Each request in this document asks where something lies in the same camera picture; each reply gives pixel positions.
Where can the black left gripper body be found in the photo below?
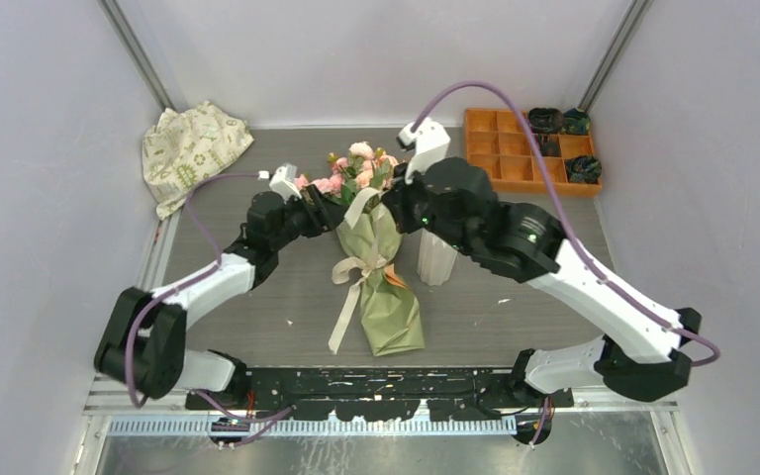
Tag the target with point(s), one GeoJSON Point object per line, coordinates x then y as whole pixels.
{"type": "Point", "coordinates": [297, 222]}

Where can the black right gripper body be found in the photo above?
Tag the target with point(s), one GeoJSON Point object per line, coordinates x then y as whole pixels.
{"type": "Point", "coordinates": [462, 242]}

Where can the pink artificial flower bunch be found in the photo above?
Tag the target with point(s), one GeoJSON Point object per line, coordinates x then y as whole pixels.
{"type": "Point", "coordinates": [363, 167]}

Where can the beige printed ribbon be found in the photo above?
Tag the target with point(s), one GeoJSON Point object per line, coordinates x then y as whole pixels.
{"type": "Point", "coordinates": [370, 241]}

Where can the green wrapping paper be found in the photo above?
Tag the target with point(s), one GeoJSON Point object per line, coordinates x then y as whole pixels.
{"type": "Point", "coordinates": [412, 336]}

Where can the orange wrapping paper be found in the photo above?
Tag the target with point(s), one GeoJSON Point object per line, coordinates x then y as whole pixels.
{"type": "Point", "coordinates": [392, 278]}

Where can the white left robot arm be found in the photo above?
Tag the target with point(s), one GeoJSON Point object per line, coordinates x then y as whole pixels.
{"type": "Point", "coordinates": [144, 345]}

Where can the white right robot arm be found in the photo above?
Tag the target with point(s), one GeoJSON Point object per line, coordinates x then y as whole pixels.
{"type": "Point", "coordinates": [639, 354]}

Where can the white ribbed ceramic vase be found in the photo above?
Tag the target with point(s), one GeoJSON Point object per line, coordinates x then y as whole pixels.
{"type": "Point", "coordinates": [436, 259]}

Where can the dark rolled cloth middle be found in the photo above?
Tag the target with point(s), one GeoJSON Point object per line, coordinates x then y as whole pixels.
{"type": "Point", "coordinates": [548, 145]}

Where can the dark rolled cloth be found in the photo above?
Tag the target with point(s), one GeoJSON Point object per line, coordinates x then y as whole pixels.
{"type": "Point", "coordinates": [583, 169]}
{"type": "Point", "coordinates": [576, 122]}
{"type": "Point", "coordinates": [548, 145]}
{"type": "Point", "coordinates": [545, 120]}

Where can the cream green printed cloth bag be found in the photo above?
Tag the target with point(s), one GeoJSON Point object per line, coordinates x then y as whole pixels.
{"type": "Point", "coordinates": [184, 148]}

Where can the dark rolled cloth back left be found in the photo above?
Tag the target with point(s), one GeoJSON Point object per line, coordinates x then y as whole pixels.
{"type": "Point", "coordinates": [545, 120]}

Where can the dark rolled cloth front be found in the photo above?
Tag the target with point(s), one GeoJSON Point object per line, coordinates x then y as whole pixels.
{"type": "Point", "coordinates": [583, 169]}

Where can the dark rolled cloth back right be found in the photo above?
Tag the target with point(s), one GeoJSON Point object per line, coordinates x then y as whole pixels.
{"type": "Point", "coordinates": [576, 122]}

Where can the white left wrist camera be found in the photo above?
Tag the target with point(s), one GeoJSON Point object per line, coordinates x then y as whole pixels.
{"type": "Point", "coordinates": [282, 181]}

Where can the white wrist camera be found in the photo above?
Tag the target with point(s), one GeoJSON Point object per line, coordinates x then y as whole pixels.
{"type": "Point", "coordinates": [282, 181]}
{"type": "Point", "coordinates": [429, 142]}

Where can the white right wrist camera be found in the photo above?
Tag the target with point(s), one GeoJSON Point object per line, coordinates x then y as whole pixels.
{"type": "Point", "coordinates": [429, 142]}

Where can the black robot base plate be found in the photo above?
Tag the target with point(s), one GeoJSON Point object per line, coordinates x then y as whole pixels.
{"type": "Point", "coordinates": [375, 394]}

